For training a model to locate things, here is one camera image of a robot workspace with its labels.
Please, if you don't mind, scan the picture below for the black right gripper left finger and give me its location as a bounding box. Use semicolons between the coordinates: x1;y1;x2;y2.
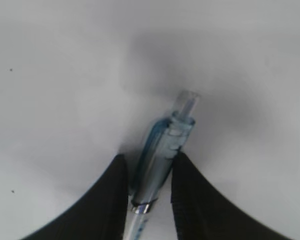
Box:
26;154;128;240

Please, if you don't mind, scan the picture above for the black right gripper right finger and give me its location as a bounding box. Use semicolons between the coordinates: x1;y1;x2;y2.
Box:
171;152;286;240

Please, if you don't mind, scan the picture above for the blue grey click pen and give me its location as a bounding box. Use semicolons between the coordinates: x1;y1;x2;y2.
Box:
123;91;200;240

